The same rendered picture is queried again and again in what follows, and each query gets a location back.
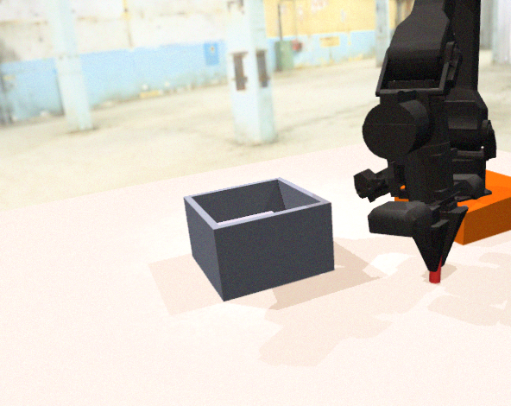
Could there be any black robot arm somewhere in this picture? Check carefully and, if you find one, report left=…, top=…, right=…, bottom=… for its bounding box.
left=353, top=0, right=497, bottom=203

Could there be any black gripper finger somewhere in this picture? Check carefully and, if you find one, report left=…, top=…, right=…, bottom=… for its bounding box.
left=439, top=206, right=469, bottom=267
left=413, top=220, right=449, bottom=272

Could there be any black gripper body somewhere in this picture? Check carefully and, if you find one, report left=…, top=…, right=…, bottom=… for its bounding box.
left=368, top=141, right=485, bottom=238

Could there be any red peg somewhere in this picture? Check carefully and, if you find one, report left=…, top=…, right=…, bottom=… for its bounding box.
left=429, top=256, right=442, bottom=284

